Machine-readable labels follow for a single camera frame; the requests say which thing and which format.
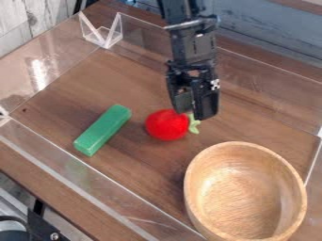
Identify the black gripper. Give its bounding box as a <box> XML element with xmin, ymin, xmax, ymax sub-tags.
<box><xmin>164</xmin><ymin>14</ymin><xmax>220</xmax><ymax>121</ymax></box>

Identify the green rectangular block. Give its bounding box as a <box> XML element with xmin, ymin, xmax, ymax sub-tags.
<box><xmin>74</xmin><ymin>104</ymin><xmax>133</xmax><ymax>156</ymax></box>

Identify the wooden bowl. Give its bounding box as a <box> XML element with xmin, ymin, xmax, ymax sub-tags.
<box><xmin>184</xmin><ymin>141</ymin><xmax>308</xmax><ymax>241</ymax></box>

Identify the clear acrylic enclosure wall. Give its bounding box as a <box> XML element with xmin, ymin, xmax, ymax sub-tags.
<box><xmin>0</xmin><ymin>6</ymin><xmax>322</xmax><ymax>241</ymax></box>

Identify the clear acrylic corner bracket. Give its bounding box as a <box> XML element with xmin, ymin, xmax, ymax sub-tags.
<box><xmin>78</xmin><ymin>12</ymin><xmax>123</xmax><ymax>49</ymax></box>

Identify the black clamp mount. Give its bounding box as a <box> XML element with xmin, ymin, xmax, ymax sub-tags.
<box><xmin>0</xmin><ymin>200</ymin><xmax>71</xmax><ymax>241</ymax></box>

